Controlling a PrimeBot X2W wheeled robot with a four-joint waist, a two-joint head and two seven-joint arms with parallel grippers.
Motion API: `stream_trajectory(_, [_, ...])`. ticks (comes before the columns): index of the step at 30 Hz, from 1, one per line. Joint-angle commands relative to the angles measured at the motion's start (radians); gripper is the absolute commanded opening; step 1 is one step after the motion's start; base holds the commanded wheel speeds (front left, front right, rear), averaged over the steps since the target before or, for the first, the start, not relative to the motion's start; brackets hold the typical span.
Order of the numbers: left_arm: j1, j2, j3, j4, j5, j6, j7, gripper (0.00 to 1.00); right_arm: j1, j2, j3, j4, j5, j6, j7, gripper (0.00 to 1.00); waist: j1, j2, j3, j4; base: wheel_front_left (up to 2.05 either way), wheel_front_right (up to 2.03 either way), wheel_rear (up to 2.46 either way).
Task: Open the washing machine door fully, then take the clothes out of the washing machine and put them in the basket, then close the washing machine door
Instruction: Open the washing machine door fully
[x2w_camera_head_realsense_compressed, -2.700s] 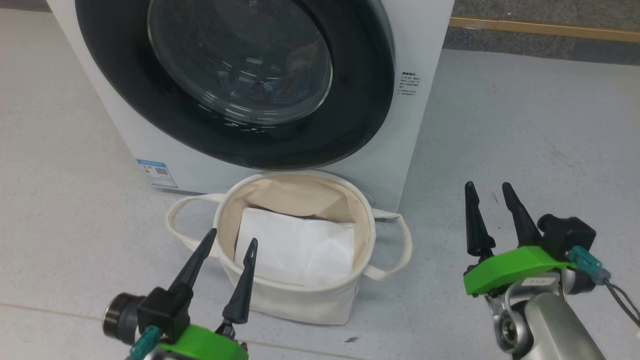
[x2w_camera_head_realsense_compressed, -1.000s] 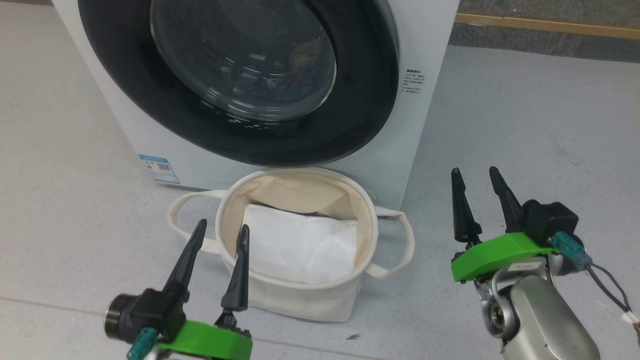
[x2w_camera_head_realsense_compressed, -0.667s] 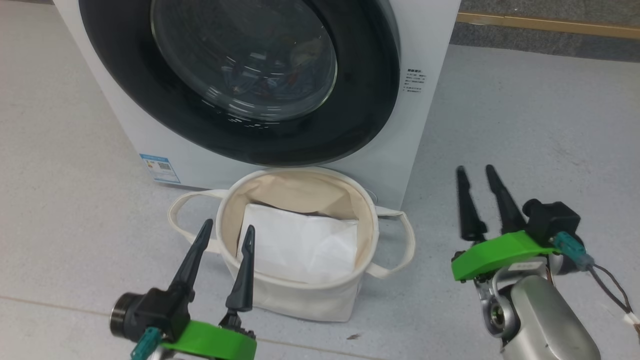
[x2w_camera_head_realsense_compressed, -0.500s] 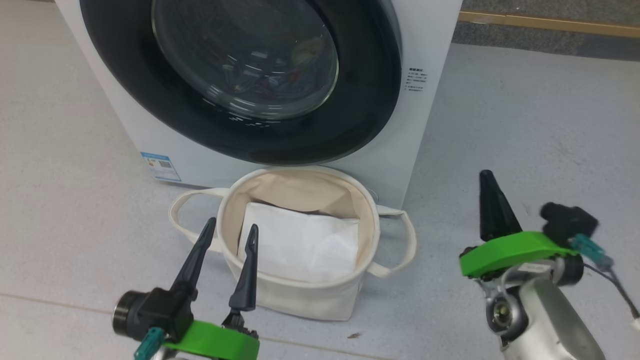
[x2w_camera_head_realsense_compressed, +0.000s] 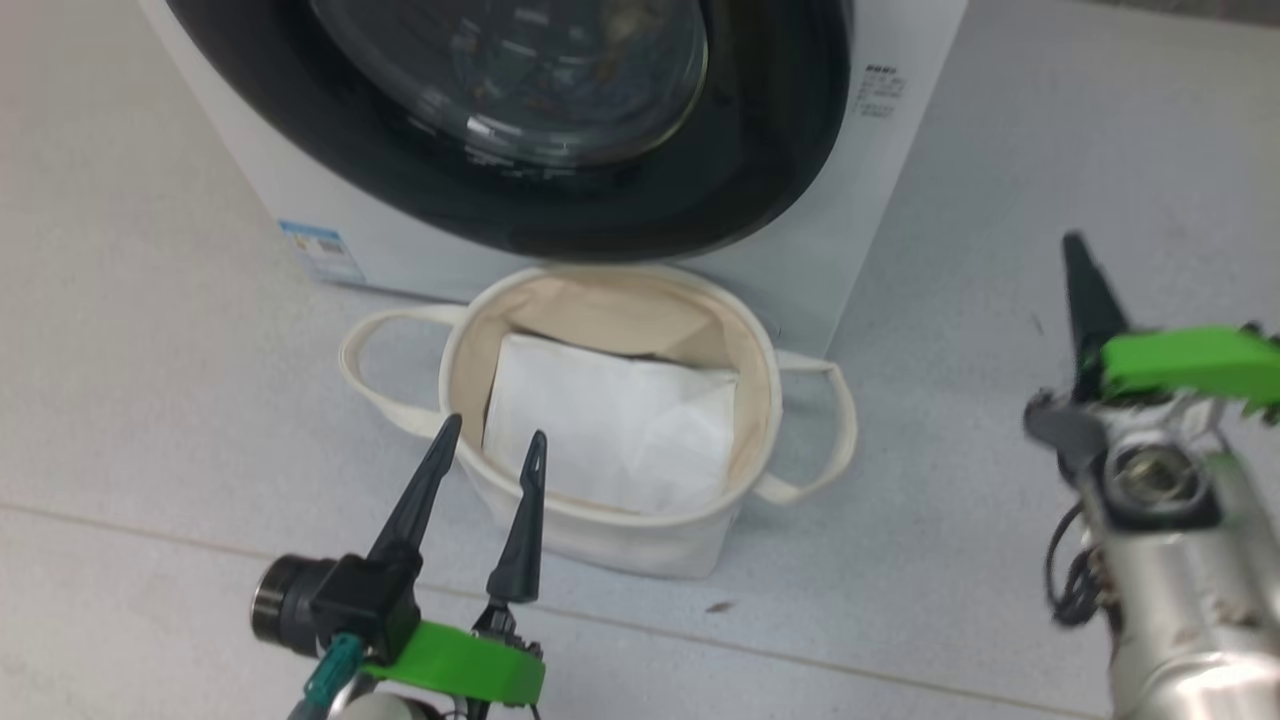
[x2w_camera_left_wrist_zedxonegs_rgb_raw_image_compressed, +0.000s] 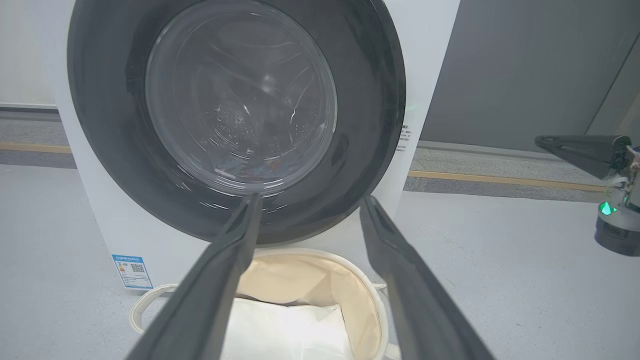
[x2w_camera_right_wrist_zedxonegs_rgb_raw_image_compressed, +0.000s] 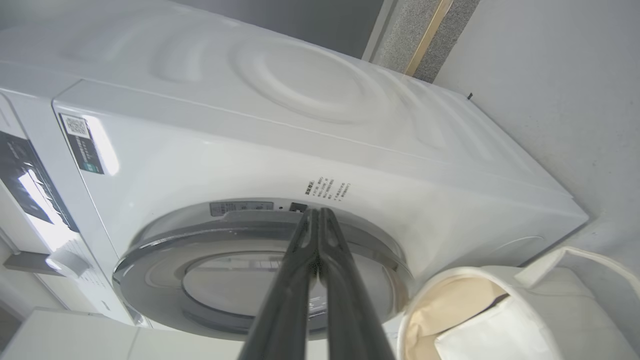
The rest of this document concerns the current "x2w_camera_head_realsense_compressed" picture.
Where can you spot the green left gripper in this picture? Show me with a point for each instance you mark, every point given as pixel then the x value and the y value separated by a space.
pixel 460 665

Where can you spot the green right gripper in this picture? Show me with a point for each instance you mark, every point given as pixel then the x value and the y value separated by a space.
pixel 1190 362

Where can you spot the black round glass washer door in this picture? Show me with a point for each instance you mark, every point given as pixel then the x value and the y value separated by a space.
pixel 770 130

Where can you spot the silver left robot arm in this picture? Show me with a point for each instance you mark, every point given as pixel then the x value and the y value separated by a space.
pixel 390 708

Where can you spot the cream canvas laundry basket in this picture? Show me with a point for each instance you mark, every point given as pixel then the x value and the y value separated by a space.
pixel 620 545

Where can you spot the white front-load washing machine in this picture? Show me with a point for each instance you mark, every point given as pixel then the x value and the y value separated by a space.
pixel 880 200

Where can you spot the white liner sheet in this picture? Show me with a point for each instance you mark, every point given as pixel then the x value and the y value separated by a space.
pixel 610 420

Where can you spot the blue energy label sticker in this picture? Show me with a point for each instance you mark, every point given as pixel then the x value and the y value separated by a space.
pixel 322 250

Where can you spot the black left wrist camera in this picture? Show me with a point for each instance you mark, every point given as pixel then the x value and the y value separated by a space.
pixel 340 600

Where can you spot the teal left camera connector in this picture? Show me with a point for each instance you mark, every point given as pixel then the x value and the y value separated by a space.
pixel 330 675

